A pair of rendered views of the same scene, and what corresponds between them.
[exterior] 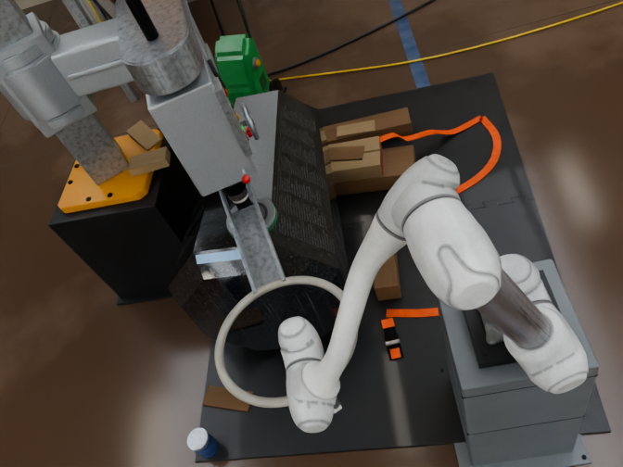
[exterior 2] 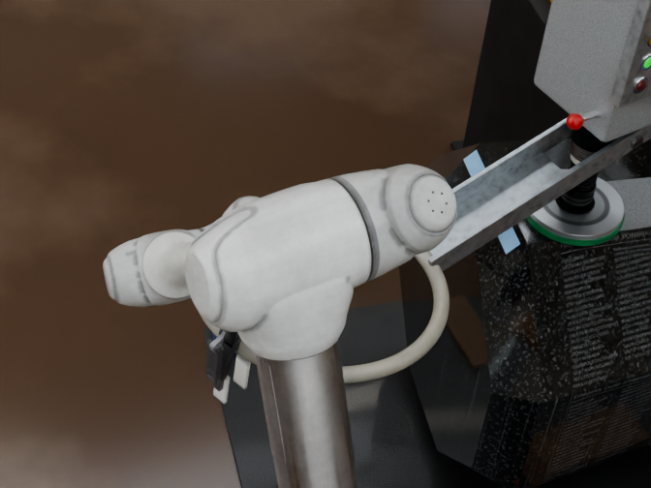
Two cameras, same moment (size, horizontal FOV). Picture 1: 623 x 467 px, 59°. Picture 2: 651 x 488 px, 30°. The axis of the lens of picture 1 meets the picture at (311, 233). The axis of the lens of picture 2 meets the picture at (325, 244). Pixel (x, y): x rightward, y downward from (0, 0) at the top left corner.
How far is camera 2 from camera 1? 106 cm
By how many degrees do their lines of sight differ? 36
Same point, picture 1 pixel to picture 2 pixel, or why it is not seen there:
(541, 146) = not seen: outside the picture
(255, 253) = (476, 211)
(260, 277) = not seen: hidden behind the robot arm
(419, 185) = (377, 175)
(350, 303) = not seen: hidden behind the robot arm
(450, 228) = (287, 211)
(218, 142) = (602, 37)
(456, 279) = (204, 237)
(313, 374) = (171, 242)
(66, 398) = (274, 132)
